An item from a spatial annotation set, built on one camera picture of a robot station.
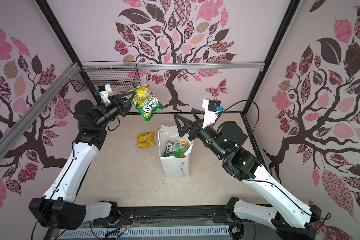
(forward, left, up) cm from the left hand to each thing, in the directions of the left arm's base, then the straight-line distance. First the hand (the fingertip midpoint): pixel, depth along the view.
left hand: (137, 95), depth 60 cm
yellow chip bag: (+9, +7, -45) cm, 47 cm away
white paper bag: (-17, -14, -32) cm, 39 cm away
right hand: (-12, -20, +3) cm, 24 cm away
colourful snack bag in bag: (-3, -15, -38) cm, 41 cm away
